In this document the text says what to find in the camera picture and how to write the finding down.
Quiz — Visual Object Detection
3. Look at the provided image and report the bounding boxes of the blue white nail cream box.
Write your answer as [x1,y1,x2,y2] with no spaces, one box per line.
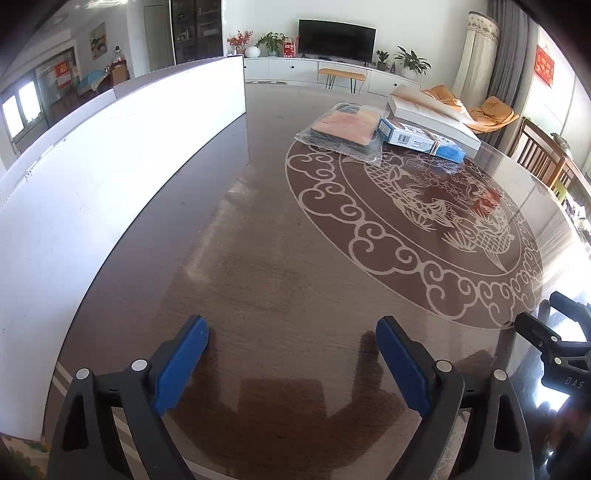
[377,118,466,163]

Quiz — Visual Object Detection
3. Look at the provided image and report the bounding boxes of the phone case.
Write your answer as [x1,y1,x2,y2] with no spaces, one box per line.
[294,102,387,165]

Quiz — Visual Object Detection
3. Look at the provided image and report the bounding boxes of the wooden dining chair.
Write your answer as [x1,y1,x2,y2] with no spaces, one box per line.
[508,117,590,213]

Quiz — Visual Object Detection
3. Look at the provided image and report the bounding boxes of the orange lounge chair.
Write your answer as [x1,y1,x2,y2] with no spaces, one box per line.
[423,85,519,134]

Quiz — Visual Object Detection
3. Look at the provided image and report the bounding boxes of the potted green plant right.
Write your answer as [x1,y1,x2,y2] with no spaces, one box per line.
[394,46,432,80]

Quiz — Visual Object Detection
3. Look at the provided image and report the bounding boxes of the potted green plant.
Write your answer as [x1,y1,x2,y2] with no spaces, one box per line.
[256,32,286,57]
[394,46,432,80]

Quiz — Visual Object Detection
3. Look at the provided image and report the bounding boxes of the white tv cabinet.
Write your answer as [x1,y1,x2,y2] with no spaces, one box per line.
[243,57,421,97]

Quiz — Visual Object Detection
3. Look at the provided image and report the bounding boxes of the small dark potted plant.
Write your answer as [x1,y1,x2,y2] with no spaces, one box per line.
[376,50,390,71]

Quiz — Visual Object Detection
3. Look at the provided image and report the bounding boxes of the small wooden bench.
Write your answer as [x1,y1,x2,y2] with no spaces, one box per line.
[318,68,367,94]

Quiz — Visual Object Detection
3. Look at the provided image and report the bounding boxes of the dining table with chairs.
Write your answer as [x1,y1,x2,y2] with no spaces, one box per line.
[60,56,130,99]

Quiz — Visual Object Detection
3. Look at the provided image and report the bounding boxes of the black television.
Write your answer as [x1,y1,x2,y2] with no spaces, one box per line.
[298,19,376,62]

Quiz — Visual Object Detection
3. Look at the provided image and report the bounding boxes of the red gift box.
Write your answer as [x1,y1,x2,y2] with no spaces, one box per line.
[283,37,297,58]

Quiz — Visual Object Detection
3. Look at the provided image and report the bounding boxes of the potted green plant left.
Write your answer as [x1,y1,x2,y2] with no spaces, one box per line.
[256,32,286,57]

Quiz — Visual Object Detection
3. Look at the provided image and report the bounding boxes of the red flower vase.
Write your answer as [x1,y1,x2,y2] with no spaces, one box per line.
[226,30,253,55]

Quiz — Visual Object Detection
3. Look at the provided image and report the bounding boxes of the dark glass display cabinet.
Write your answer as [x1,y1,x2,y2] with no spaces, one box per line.
[170,0,223,64]

